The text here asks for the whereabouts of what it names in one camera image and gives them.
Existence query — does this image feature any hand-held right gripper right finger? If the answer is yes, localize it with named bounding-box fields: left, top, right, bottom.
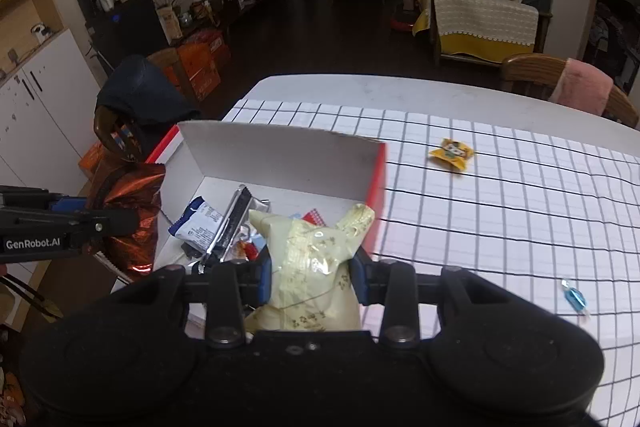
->
left=349, top=252, right=521, bottom=349

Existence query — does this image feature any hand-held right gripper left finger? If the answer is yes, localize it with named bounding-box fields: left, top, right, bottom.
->
left=117, top=255, right=274, bottom=349

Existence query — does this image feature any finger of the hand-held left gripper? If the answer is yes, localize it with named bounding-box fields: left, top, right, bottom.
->
left=49, top=194, right=94, bottom=216
left=93, top=208, right=140, bottom=242

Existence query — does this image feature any brown foil snack bag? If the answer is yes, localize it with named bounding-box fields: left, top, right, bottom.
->
left=82, top=162, right=167, bottom=281

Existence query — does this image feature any pale yellow snack bag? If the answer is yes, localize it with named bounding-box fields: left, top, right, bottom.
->
left=244, top=203, right=376, bottom=336

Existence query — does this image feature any green foil snack packet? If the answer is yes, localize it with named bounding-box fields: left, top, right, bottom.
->
left=200, top=184, right=254, bottom=269

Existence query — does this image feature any red checked snack packet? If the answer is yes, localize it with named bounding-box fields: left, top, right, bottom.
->
left=300, top=207, right=327, bottom=228

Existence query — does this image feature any white and blue snack packet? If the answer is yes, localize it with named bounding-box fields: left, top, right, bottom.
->
left=168, top=196, right=226, bottom=253

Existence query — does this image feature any red cardboard box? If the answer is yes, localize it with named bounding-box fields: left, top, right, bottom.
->
left=102, top=121, right=389, bottom=289

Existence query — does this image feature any glossy brown wooden chair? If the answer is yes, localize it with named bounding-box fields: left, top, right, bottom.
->
left=92, top=104, right=151, bottom=166

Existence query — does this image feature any white cabinet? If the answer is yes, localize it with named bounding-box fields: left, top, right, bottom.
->
left=0, top=29, right=102, bottom=188

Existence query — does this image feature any dark jacket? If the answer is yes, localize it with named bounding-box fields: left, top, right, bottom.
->
left=96, top=54, right=202, bottom=144

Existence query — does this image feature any white checked tablecloth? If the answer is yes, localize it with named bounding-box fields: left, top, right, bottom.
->
left=220, top=99, right=640, bottom=427

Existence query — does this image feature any yellow candy packet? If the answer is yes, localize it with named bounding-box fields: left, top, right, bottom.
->
left=428, top=138, right=475, bottom=173

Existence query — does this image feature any orange cardboard box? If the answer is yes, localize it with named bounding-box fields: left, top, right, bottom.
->
left=176, top=29, right=232, bottom=102

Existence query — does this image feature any black cabinet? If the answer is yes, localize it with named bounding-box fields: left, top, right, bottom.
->
left=72, top=0, right=172, bottom=74

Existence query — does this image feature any small blue wrapped candy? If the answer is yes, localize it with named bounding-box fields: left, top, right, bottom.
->
left=561, top=278, right=591, bottom=316

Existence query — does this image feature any cream knitted sofa cover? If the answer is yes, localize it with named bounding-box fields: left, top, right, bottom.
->
left=431, top=0, right=540, bottom=48

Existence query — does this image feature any pink cloth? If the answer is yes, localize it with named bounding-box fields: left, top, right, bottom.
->
left=547, top=58, right=615, bottom=118

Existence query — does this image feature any black cable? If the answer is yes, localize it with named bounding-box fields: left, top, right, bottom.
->
left=0, top=274, right=64, bottom=321

